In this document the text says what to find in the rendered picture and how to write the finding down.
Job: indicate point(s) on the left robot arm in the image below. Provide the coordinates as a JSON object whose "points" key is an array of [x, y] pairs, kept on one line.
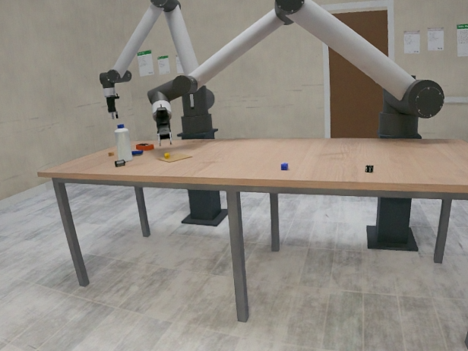
{"points": [[411, 99]]}

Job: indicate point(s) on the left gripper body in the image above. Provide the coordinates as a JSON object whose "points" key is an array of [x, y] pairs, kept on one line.
{"points": [[162, 118]]}

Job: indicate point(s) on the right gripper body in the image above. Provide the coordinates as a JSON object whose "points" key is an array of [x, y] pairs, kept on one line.
{"points": [[109, 93]]}

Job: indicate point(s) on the tan mat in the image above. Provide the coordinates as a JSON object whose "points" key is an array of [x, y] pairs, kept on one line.
{"points": [[174, 157]]}

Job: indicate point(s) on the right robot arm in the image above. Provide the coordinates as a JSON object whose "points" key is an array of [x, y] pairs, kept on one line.
{"points": [[196, 118]]}

